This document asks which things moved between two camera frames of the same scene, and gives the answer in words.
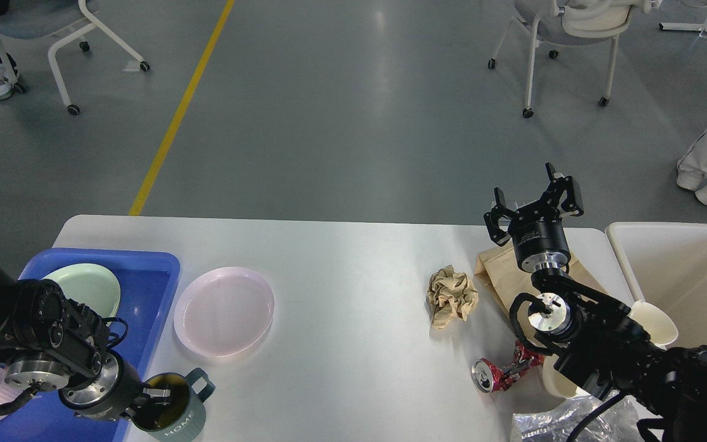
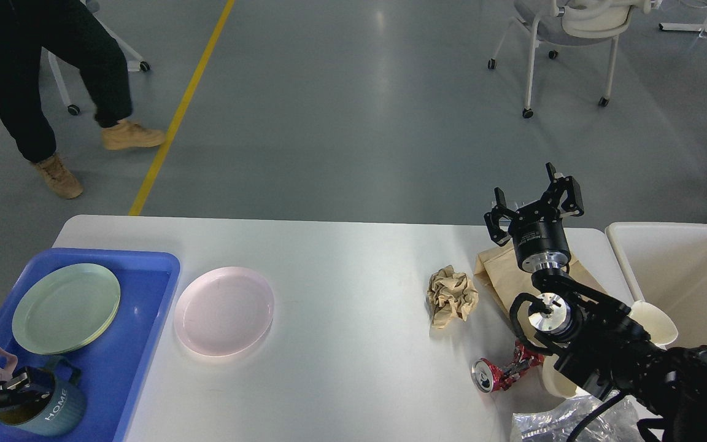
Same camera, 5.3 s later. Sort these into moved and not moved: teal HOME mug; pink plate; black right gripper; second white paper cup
Moved: teal HOME mug
Not moved: second white paper cup; black right gripper; pink plate
